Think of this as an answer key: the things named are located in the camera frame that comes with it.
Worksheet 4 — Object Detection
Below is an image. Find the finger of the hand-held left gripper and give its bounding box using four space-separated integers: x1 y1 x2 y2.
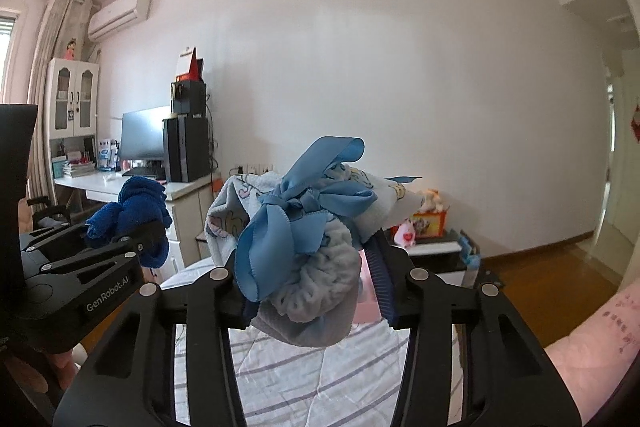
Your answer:
39 221 167 281
20 222 102 259

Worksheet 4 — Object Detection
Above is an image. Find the light blue bow headband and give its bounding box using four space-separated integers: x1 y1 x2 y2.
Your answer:
234 135 424 349

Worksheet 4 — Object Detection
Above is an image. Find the pink heart plush toy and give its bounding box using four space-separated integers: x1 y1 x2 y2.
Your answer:
391 219 417 249

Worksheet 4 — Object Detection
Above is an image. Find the cream plush toy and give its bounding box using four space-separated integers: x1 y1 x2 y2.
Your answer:
416 189 446 214

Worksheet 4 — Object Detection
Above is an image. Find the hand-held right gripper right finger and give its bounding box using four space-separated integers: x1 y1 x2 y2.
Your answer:
365 237 576 427

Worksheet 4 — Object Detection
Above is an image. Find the white desk calendar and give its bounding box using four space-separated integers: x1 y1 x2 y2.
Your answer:
174 48 197 83

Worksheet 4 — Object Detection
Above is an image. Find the white glass-door cabinet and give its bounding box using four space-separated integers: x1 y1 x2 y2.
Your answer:
43 58 100 158

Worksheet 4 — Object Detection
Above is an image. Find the red toy box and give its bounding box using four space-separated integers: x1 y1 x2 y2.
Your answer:
399 209 449 241

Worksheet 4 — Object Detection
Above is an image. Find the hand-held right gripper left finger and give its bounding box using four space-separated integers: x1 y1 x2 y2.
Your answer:
52 247 251 427

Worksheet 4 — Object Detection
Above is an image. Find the white desk with drawers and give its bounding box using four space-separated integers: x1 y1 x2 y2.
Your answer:
53 167 222 269

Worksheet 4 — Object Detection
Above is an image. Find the blue and white box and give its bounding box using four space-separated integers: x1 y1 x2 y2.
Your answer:
96 137 121 172

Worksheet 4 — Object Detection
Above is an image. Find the blue knitted scrunchie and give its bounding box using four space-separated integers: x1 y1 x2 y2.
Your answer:
84 175 174 269

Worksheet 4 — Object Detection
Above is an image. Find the black computer monitor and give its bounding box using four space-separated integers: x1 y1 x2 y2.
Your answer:
121 105 171 163

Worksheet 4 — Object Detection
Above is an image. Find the white door frame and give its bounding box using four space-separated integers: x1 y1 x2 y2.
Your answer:
599 66 640 250

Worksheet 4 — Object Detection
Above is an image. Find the black computer tower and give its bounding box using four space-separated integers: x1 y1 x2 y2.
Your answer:
162 115 210 184

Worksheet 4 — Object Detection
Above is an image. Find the black box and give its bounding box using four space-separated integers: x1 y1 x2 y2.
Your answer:
170 80 208 118

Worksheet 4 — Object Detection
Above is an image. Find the stack of books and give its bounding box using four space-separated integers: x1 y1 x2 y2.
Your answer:
62 161 96 179

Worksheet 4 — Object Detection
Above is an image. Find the blue toy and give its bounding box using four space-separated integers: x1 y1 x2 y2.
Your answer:
456 229 482 271

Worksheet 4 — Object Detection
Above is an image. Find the pale pink floral quilt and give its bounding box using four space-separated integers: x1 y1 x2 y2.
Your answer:
542 279 640 427

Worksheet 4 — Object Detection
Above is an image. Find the black low bench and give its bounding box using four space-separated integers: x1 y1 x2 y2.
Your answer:
394 228 464 264

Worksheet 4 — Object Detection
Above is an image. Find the white air conditioner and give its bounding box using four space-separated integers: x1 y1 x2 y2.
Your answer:
87 0 153 41

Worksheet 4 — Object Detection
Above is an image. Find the white printed towel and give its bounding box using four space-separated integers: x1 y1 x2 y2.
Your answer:
206 164 424 269

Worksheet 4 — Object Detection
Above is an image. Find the window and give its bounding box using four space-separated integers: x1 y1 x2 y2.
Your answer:
0 6 24 105

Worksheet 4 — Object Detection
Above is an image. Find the person's left hand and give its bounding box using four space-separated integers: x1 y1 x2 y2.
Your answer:
47 341 85 392

